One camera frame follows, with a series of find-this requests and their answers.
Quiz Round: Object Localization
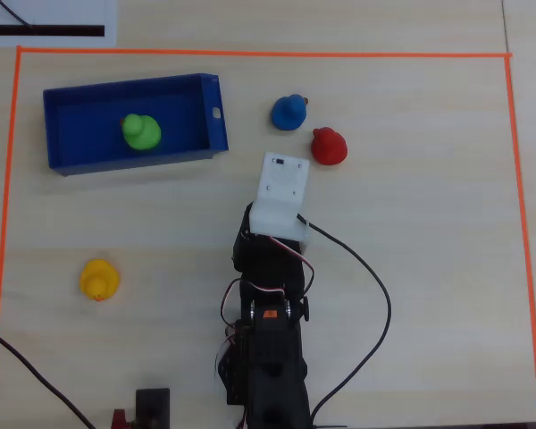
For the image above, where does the long black cable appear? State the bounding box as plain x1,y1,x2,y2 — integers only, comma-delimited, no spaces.
0,322,97,429

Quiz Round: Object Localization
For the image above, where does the blue plastic box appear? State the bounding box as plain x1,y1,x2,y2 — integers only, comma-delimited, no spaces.
42,72,230,177

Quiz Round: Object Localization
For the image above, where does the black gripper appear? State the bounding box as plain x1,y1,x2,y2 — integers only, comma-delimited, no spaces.
230,201,307,290

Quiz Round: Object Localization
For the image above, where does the thin black cable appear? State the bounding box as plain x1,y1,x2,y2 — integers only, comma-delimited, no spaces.
0,0,35,30

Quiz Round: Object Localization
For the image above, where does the red rubber duck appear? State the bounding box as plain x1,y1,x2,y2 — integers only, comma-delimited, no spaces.
311,126,348,167

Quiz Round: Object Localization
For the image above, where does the orange tape strip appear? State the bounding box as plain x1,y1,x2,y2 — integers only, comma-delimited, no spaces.
503,54,536,424
0,46,24,429
15,45,514,60

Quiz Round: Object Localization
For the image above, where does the green rubber duck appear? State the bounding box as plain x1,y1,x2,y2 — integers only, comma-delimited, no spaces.
120,113,163,151

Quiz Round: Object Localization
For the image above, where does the blue rubber duck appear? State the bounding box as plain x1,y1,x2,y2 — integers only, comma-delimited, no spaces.
271,93,311,131

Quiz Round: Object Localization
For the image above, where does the yellow rubber duck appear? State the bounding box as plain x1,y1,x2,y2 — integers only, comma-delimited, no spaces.
79,258,121,304

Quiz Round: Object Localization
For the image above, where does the black camera cable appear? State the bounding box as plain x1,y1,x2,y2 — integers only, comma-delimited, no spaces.
297,213,392,424

